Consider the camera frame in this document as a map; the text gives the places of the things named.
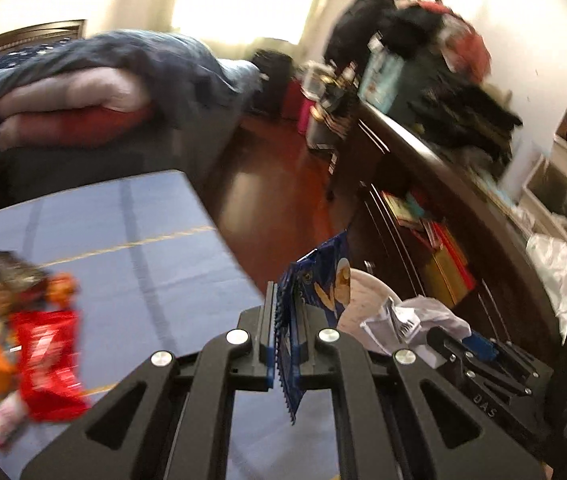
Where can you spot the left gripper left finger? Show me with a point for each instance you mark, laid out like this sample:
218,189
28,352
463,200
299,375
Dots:
171,417

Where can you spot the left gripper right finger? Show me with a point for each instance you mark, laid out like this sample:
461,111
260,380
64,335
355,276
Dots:
396,418

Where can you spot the white paper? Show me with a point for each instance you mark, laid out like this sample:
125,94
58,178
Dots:
405,325

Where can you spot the blue snack wrapper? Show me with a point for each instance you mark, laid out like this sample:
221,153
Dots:
309,286

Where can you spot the white pink-dotted trash bin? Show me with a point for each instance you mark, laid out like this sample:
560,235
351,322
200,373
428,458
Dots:
368,293

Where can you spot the red snack bag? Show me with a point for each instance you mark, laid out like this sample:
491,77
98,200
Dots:
47,366

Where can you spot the blue striped tablecloth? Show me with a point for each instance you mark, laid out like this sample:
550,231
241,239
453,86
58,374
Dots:
154,274

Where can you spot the floral pink-capped tube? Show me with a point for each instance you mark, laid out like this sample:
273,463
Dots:
13,414

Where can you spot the orange peel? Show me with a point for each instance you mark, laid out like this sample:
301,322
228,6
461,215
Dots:
61,290

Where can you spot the dark wooden dresser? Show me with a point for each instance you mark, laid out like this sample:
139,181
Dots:
421,227

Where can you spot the dark brown carton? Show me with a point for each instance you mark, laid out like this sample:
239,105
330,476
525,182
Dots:
20,276

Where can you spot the pink maroon folded quilt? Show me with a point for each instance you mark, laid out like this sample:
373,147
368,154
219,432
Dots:
80,109

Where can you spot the blue duvet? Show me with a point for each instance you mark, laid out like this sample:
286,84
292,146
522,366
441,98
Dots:
183,77

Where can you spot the bed with dark headboard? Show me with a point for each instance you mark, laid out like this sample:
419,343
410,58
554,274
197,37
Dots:
154,145

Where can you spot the pile of clothes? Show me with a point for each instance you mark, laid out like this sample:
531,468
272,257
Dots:
427,76

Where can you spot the black suitcase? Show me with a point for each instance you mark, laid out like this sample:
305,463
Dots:
275,72

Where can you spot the black hanging jacket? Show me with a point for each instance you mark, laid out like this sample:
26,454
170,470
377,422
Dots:
350,36

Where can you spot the starry blue pillow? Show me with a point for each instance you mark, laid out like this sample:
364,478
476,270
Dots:
24,53

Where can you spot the sheer window curtain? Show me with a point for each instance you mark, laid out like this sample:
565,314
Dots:
237,28

